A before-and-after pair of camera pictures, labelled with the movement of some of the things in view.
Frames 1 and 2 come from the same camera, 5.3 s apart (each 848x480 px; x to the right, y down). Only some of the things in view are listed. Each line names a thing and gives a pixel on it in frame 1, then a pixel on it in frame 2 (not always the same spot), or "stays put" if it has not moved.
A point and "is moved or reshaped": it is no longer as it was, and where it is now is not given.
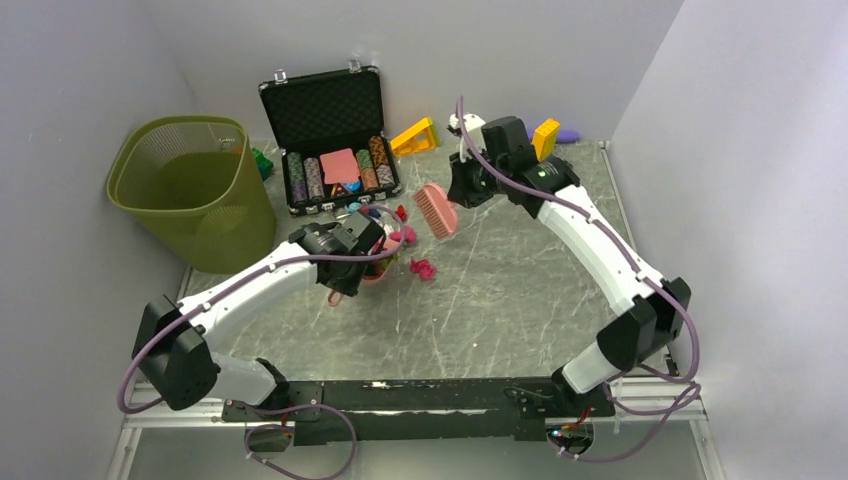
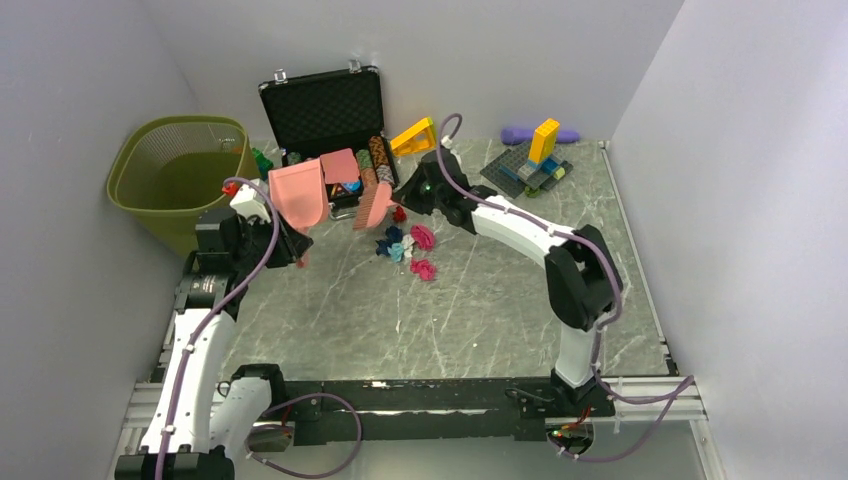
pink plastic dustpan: (376, 269) → (301, 193)
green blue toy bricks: (265, 166) stays put
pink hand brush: (439, 211) is moved or reshaped
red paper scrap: (400, 211) stays put
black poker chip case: (330, 129) stays put
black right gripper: (460, 191) → (408, 196)
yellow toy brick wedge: (421, 137) stays put
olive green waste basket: (196, 183) stays put
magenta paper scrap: (409, 234) → (424, 238)
